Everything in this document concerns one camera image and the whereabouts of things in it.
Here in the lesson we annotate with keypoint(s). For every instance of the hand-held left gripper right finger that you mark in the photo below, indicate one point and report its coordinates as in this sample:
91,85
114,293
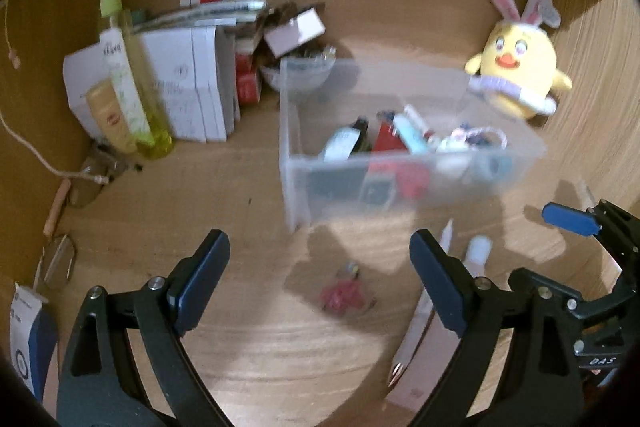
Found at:
440,282

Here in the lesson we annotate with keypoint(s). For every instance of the yellow-green spray bottle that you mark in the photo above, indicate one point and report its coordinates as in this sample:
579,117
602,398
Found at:
127,72

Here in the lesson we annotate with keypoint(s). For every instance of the small red box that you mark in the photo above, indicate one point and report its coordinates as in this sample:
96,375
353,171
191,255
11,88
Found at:
248,77

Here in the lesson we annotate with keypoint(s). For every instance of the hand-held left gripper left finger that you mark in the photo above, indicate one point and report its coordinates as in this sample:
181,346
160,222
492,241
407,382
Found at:
205,277

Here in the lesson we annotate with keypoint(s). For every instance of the white beaded charm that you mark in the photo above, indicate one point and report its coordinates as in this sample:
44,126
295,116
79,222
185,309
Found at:
480,137

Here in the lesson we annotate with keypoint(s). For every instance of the pink box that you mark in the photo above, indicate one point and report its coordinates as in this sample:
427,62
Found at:
425,372

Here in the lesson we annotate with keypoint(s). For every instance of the small white cardboard box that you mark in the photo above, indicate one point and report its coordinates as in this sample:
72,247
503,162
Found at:
295,32

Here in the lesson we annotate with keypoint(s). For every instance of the dark bottle with white label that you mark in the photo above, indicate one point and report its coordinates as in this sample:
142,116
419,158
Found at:
345,142

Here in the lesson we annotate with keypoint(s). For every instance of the blue and white tube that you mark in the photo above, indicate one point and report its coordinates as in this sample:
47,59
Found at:
412,134

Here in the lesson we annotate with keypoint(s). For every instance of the clear plastic bin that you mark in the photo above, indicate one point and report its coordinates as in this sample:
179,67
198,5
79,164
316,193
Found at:
380,92

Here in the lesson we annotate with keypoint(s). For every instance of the white pen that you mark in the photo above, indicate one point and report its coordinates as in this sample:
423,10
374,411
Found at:
446,237

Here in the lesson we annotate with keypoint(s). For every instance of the stack of white booklets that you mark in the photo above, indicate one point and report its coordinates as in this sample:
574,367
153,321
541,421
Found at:
170,82

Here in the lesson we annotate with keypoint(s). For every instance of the clear eyeglasses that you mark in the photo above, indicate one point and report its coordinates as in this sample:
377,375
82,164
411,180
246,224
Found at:
55,262
95,182

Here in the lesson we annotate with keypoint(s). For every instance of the yellow chick plush toy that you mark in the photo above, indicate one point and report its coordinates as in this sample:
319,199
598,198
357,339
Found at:
520,62

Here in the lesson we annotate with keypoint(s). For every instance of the white and blue box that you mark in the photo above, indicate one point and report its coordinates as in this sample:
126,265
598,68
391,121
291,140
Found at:
30,347

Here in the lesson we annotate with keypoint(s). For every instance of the stack of papers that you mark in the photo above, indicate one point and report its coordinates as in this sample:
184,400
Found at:
200,14

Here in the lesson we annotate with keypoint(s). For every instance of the small beige bottle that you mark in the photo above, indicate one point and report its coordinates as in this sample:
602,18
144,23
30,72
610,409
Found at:
110,117

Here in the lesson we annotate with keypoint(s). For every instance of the small green box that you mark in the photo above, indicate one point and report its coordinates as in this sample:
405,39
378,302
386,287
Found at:
137,15

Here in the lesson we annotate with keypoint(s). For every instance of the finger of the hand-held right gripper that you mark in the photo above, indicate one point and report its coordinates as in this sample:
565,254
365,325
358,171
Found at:
570,218
525,277

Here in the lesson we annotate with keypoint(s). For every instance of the white capped tube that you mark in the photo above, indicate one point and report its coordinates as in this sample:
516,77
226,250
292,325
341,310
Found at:
477,252

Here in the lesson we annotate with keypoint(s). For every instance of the glass bowl with coins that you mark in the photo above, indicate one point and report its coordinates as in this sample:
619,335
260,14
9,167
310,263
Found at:
300,77

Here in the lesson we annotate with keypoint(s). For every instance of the white slim carton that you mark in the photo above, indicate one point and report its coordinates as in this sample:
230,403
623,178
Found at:
215,82

